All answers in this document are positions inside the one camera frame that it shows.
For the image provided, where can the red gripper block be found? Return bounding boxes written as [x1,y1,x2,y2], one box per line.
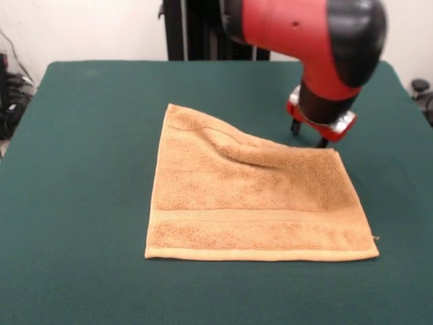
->
[286,97,358,149]

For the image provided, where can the tan terry towel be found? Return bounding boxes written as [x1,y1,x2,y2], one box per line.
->
[144,103,380,263]

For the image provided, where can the dark tripod base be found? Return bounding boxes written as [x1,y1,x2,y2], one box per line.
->
[411,79,433,128]
[0,72,35,139]

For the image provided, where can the black stand behind table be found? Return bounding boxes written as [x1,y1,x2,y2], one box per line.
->
[158,0,271,62]

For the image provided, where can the dark green table cloth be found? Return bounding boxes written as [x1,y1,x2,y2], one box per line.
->
[0,60,433,325]

